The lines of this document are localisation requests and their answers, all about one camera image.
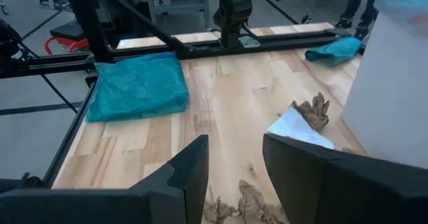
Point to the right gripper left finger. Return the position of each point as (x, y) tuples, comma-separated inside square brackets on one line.
[(150, 204)]

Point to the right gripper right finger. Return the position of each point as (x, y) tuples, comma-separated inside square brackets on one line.
[(351, 190)]

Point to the brown paper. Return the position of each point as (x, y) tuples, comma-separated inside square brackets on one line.
[(217, 212), (314, 112), (254, 200)]

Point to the white paper piece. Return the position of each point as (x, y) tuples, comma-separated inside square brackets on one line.
[(297, 130)]

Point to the light blue trash bag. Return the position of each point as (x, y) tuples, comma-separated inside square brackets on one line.
[(404, 0)]

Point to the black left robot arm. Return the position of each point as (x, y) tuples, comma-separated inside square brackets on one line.
[(234, 10)]

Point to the white trash bin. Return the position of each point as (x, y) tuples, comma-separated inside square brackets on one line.
[(391, 100)]

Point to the folded teal plastic bag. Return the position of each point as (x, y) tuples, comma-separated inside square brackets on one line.
[(137, 87)]

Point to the small crumpled teal bag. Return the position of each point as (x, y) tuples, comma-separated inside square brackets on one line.
[(334, 50)]

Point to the person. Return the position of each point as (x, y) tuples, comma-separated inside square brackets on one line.
[(361, 3)]

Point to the grey metal cart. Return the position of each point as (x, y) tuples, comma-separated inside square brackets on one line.
[(177, 3)]

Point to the black seat with red frame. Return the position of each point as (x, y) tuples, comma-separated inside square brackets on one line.
[(67, 33)]

